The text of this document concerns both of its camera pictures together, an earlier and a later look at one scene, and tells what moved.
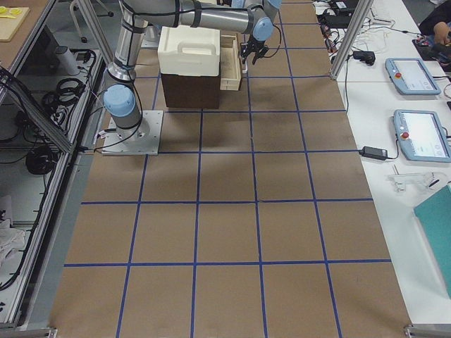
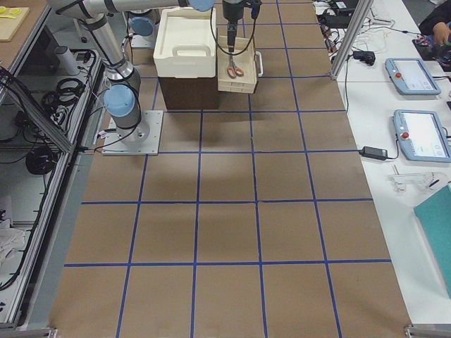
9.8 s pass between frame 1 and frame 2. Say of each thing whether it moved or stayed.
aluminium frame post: stayed
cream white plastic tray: stayed
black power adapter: stayed
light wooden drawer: moved
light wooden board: stayed
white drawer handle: moved
